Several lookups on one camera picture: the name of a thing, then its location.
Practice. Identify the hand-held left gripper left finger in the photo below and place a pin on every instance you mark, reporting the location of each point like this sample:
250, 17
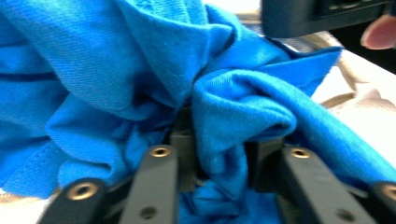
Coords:
186, 161

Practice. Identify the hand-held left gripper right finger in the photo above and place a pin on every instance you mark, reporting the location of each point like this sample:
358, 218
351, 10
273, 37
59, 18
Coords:
261, 161

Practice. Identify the cream mesh laundry bag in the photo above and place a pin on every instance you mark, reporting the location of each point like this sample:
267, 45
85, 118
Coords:
367, 118

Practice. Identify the blue cloth garment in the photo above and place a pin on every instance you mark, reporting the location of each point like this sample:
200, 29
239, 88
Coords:
93, 62

